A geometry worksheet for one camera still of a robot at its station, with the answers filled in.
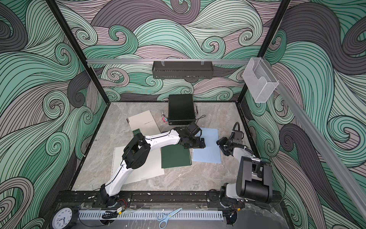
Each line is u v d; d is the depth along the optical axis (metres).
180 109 1.10
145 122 1.07
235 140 0.71
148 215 0.70
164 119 1.06
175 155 0.90
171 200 0.74
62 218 0.66
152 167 0.83
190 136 0.74
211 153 0.92
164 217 0.68
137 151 0.58
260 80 0.76
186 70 0.97
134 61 1.93
